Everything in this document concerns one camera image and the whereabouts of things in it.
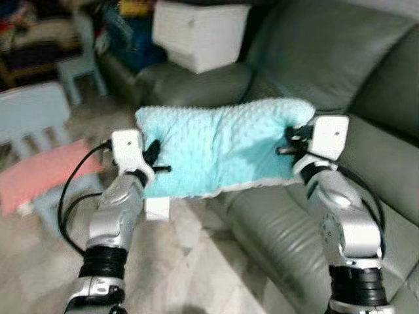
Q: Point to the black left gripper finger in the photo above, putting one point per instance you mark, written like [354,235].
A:
[162,169]

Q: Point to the green leather sofa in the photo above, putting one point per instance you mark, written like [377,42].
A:
[314,59]

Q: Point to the pink pillow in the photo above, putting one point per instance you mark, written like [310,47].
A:
[46,173]

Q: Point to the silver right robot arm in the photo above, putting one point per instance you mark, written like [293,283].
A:
[340,209]

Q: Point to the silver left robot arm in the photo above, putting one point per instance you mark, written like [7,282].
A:
[114,216]

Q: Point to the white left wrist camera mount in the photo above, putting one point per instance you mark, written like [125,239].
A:
[126,147]

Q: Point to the white storage box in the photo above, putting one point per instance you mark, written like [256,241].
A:
[200,36]

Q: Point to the blue suitcase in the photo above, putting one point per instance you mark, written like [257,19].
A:
[131,46]

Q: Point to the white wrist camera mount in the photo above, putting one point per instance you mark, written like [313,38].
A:
[126,147]
[330,136]

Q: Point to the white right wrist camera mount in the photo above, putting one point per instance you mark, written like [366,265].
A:
[330,136]

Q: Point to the teal dotted pillow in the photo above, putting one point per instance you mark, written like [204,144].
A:
[222,147]

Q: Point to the yellow toy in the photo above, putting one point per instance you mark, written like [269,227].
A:
[134,8]

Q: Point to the light blue child chair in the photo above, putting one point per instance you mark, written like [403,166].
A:
[33,111]
[82,65]

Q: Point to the small white block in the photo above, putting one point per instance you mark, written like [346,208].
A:
[158,209]

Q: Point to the dark wooden framed furniture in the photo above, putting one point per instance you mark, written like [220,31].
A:
[26,55]

